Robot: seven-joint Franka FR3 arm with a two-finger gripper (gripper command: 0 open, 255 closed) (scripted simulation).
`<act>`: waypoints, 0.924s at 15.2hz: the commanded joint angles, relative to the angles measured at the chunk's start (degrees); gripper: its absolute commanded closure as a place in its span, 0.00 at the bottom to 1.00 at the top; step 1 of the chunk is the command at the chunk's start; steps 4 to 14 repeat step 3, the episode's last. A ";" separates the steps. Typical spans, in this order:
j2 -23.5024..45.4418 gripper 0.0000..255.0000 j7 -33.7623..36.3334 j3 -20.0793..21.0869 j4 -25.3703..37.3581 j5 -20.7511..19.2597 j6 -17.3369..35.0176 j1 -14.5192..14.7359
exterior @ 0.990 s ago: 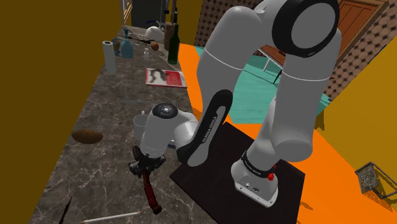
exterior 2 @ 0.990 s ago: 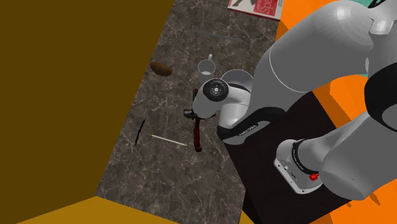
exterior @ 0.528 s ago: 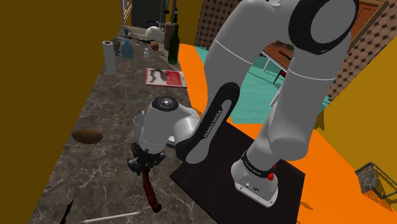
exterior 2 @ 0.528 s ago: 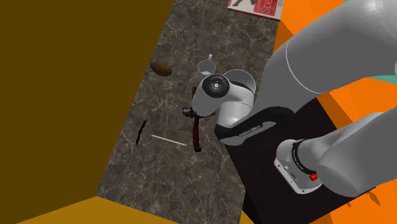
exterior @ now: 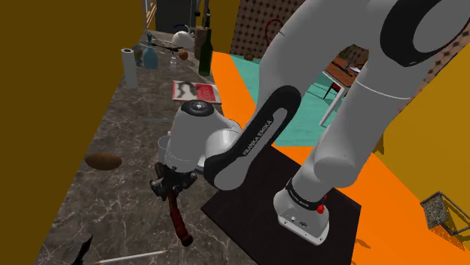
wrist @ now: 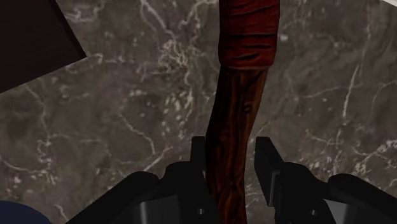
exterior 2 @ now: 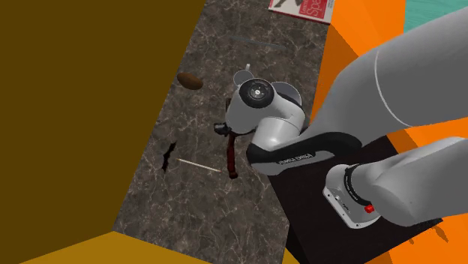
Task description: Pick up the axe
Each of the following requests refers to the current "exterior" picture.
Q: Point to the white pencil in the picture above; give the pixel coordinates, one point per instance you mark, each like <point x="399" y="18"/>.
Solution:
<point x="132" y="256"/>

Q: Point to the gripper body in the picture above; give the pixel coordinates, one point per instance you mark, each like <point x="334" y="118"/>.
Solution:
<point x="172" y="180"/>

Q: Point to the blue glass bottle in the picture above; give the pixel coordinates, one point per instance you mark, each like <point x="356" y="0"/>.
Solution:
<point x="150" y="58"/>

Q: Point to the brown potato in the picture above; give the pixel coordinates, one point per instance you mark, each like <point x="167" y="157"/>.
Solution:
<point x="103" y="162"/>

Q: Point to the teal rug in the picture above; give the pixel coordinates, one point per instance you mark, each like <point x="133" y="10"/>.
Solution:
<point x="308" y="121"/>

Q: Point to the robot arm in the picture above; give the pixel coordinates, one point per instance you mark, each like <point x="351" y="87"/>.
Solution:
<point x="330" y="110"/>

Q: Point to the black thin utensil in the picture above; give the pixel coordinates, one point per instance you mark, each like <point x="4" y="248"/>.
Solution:
<point x="167" y="47"/>

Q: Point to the brown wooden block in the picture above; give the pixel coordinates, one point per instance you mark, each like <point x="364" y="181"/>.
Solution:
<point x="200" y="40"/>

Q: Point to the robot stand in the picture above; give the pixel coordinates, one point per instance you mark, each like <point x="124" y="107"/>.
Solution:
<point x="253" y="220"/>

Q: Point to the white kettle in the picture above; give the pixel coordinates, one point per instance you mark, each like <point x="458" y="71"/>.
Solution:
<point x="182" y="38"/>

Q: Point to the small clear shaker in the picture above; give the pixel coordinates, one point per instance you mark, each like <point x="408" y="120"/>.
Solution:
<point x="173" y="65"/>

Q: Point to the black jagged object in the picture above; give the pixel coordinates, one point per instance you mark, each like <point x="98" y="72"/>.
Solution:
<point x="82" y="253"/>

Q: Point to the wooden table with white legs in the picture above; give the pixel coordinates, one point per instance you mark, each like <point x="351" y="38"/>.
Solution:
<point x="339" y="73"/>

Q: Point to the red and white book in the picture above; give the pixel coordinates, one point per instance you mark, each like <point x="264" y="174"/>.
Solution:
<point x="205" y="92"/>

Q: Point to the brown round fruit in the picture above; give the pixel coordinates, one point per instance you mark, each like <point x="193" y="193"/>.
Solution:
<point x="183" y="55"/>

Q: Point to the white paper towel roll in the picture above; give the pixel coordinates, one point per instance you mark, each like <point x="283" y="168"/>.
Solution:
<point x="129" y="69"/>

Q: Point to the dark green wine bottle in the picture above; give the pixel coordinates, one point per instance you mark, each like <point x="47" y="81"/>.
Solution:
<point x="205" y="60"/>

